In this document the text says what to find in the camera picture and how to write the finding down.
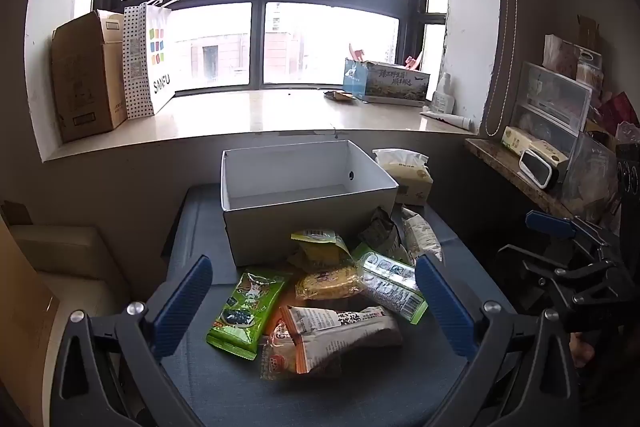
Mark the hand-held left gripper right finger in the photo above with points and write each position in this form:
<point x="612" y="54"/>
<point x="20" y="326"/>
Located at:
<point x="445" y="309"/>

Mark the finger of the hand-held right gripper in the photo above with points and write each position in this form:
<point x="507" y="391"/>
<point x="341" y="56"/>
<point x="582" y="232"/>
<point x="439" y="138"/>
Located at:
<point x="547" y="224"/>
<point x="530" y="257"/>

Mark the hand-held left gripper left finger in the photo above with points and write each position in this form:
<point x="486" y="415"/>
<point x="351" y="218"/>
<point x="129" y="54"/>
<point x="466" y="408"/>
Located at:
<point x="182" y="307"/>

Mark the green edged white snack packet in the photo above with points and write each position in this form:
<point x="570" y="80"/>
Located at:
<point x="390" y="284"/>

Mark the green cat print snack packet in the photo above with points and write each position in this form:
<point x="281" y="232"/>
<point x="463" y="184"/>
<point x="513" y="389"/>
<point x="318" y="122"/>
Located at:
<point x="247" y="307"/>

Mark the white grain snack packet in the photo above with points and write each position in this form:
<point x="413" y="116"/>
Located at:
<point x="422" y="234"/>

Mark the dark snack packet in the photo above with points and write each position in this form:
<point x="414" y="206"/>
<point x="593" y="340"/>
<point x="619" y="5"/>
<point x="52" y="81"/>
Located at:
<point x="380" y="229"/>

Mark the white and brown snack packet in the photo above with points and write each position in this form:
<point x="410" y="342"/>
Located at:
<point x="340" y="329"/>

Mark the orange clear snack packet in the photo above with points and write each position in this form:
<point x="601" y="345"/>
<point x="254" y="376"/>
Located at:
<point x="277" y="357"/>

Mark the yellow noodle snack packet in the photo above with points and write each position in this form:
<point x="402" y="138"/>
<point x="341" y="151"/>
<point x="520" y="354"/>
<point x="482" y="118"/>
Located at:
<point x="327" y="284"/>

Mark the yellow snack packet green label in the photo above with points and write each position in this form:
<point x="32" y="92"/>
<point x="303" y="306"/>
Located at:
<point x="320" y="252"/>

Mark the white cardboard box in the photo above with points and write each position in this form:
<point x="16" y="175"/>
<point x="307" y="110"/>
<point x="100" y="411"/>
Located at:
<point x="300" y="227"/>

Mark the clear plastic bag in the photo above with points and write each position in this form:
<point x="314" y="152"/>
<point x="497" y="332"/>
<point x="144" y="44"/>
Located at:
<point x="590" y="177"/>

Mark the white desk clock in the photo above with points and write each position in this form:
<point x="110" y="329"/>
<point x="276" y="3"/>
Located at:
<point x="537" y="168"/>

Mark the stone side shelf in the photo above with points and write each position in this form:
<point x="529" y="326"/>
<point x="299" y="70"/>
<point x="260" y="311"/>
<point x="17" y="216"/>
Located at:
<point x="500" y="167"/>

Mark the red packet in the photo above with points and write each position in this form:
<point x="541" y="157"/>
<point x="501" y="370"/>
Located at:
<point x="617" y="109"/>

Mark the cream carton box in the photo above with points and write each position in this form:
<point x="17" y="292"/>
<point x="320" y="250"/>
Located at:
<point x="525" y="141"/>

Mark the clear plastic drawer unit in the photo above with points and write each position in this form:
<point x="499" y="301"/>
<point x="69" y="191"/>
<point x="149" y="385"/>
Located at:
<point x="550" y="107"/>

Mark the beige tissue pack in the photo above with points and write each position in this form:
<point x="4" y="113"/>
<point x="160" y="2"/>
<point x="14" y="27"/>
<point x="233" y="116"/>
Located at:
<point x="412" y="187"/>

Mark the white tube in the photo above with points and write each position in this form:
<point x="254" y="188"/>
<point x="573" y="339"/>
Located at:
<point x="447" y="117"/>

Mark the pink and white packet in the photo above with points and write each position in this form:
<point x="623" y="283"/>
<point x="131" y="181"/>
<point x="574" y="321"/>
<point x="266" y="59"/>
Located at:
<point x="562" y="54"/>

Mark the small cardboard piece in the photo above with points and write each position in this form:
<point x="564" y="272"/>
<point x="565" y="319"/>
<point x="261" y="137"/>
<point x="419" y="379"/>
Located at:
<point x="587" y="31"/>

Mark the white plastic bottle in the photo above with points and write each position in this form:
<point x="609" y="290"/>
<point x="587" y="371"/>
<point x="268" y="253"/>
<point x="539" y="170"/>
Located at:
<point x="442" y="94"/>

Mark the brown stitched leather panel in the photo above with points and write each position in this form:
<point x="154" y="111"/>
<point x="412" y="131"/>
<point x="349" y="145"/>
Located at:
<point x="505" y="32"/>

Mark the stone window sill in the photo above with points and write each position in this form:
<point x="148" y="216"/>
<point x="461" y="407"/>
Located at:
<point x="250" y="112"/>

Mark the printed blue carton box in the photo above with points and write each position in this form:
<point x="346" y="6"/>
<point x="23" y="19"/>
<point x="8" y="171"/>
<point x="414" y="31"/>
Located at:
<point x="395" y="82"/>

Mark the pink plastic toy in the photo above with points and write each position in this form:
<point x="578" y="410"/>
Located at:
<point x="357" y="52"/>
<point x="412" y="62"/>

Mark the white paper shopping bag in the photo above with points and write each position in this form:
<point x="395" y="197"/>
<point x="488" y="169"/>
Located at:
<point x="160" y="72"/>

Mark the small brown wrapper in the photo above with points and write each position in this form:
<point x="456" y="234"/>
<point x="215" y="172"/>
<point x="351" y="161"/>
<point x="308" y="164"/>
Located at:
<point x="340" y="96"/>

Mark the polka dot paper bag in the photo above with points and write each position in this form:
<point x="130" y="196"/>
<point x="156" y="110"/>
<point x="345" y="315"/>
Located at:
<point x="134" y="67"/>

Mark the brown cardboard box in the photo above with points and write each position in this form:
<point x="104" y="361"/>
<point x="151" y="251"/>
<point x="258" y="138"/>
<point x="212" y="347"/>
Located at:
<point x="85" y="77"/>

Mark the black camera on clamp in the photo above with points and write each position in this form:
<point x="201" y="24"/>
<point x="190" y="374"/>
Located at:
<point x="20" y="307"/>

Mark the black window frame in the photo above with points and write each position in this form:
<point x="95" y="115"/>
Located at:
<point x="257" y="32"/>

